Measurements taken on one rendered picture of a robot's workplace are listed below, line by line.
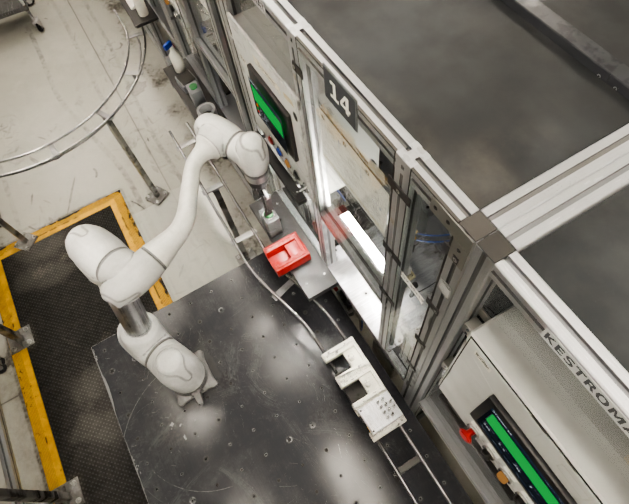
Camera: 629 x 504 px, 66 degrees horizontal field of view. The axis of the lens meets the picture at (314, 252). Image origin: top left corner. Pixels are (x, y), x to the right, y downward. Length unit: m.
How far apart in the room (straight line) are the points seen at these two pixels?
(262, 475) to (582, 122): 1.64
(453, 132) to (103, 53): 4.09
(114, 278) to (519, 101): 1.14
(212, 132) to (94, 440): 1.96
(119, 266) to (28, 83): 3.49
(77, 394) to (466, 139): 2.69
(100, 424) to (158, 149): 1.93
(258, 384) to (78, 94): 3.10
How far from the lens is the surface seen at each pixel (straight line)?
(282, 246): 2.04
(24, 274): 3.70
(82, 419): 3.15
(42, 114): 4.55
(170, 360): 1.97
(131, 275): 1.51
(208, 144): 1.69
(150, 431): 2.24
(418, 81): 1.05
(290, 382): 2.12
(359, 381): 1.94
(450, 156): 0.93
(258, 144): 1.61
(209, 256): 3.21
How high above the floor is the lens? 2.73
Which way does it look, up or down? 62 degrees down
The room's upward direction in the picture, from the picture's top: 11 degrees counter-clockwise
